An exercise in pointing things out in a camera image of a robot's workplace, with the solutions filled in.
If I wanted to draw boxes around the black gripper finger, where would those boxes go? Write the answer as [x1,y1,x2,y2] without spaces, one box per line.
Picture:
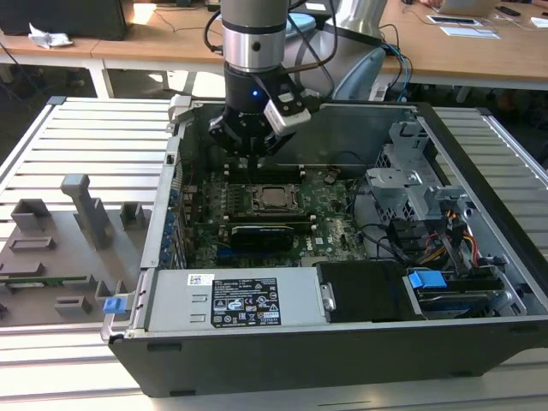
[208,112,257,184]
[255,129,297,184]

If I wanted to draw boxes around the silver CPU plate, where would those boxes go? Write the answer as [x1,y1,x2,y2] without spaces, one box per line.
[261,187,288,206]

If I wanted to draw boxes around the black RAM slot bank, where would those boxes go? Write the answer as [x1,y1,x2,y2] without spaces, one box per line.
[222,162,307,183]
[222,212,319,228]

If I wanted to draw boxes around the CPU socket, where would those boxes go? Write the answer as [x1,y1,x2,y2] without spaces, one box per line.
[249,182,308,216]

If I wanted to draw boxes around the black plastic bay cover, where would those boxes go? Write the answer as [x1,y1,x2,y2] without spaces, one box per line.
[316,260,415,325]

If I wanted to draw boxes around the black graphics card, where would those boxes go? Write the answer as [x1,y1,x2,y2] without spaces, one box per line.
[229,222,297,254]

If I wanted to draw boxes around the green motherboard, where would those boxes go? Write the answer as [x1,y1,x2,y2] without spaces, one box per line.
[179,164,372,270]

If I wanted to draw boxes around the wooden office desk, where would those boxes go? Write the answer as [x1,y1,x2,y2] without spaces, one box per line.
[0,0,226,99]
[376,0,548,104]

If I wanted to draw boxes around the pale blue teach pendant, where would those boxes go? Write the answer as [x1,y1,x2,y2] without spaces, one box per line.
[332,45,387,100]

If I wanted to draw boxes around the silver metal drive cage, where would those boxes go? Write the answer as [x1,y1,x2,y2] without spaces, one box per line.
[366,119,471,223]

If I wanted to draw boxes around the grey power supply unit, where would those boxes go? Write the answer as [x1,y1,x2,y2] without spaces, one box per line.
[143,267,331,334]

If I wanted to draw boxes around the black desktop computer box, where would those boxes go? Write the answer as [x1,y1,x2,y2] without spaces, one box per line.
[0,0,129,42]

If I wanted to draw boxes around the crumpled white paper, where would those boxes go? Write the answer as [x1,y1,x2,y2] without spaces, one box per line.
[27,21,74,50]

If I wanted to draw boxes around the hard disk in blue carrier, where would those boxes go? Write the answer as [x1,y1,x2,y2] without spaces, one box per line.
[406,267,504,320]

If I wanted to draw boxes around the small blue plastic clip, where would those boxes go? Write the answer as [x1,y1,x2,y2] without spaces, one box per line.
[104,295,130,319]

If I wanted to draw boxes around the grey parts rack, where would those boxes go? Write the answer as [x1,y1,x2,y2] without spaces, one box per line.
[0,173,153,329]

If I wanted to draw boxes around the black open PC case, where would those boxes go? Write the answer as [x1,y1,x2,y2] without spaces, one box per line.
[98,96,548,399]

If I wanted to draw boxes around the white framed tablet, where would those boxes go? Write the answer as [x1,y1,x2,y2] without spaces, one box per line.
[426,14,485,27]

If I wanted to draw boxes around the green RAM stick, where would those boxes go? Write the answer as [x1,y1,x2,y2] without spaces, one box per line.
[0,275,91,290]

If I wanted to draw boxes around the silver laptop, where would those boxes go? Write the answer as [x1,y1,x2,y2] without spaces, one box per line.
[436,0,502,16]

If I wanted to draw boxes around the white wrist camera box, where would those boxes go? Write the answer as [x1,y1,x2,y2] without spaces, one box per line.
[262,80,313,134]

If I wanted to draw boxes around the blue hanging cable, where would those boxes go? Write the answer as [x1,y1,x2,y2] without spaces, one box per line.
[384,41,414,104]

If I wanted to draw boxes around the black cable bundle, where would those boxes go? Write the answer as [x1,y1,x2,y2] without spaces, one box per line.
[354,216,432,263]

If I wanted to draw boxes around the silver latch handle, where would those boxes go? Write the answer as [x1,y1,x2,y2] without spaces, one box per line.
[319,282,338,312]

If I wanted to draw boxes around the yellow red power wires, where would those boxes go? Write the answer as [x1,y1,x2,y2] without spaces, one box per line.
[419,207,480,266]

